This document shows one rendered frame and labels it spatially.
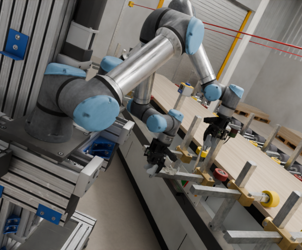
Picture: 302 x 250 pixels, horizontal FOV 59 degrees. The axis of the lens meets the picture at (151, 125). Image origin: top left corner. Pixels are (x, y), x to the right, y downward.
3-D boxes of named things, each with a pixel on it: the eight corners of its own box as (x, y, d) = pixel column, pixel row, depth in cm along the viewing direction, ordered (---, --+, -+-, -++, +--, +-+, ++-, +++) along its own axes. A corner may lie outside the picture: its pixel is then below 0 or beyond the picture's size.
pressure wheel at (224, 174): (211, 191, 150) (220, 174, 146) (203, 182, 156) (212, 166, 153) (221, 192, 154) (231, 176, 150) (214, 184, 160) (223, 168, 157)
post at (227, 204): (206, 241, 137) (253, 163, 122) (202, 236, 140) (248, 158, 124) (211, 241, 138) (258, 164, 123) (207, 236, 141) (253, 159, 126)
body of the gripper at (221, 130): (213, 139, 132) (224, 117, 129) (204, 131, 140) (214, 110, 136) (224, 142, 136) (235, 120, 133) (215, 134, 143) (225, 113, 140)
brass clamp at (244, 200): (241, 206, 121) (246, 197, 119) (224, 187, 132) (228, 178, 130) (250, 207, 124) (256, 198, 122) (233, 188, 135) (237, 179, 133)
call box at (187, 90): (181, 95, 181) (186, 85, 178) (176, 92, 186) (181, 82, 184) (189, 98, 184) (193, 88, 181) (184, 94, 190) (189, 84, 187)
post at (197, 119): (167, 180, 178) (198, 116, 163) (165, 177, 181) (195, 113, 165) (171, 180, 179) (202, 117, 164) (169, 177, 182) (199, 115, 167)
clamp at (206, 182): (203, 188, 145) (208, 180, 143) (191, 173, 156) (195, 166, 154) (211, 189, 147) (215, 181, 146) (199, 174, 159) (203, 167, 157)
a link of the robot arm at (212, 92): (183, -14, 110) (228, 96, 115) (187, -8, 120) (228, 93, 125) (158, 0, 113) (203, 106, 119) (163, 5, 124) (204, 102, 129)
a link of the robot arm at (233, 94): (228, 82, 135) (245, 89, 134) (219, 102, 138) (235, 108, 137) (229, 83, 127) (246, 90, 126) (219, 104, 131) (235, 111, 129)
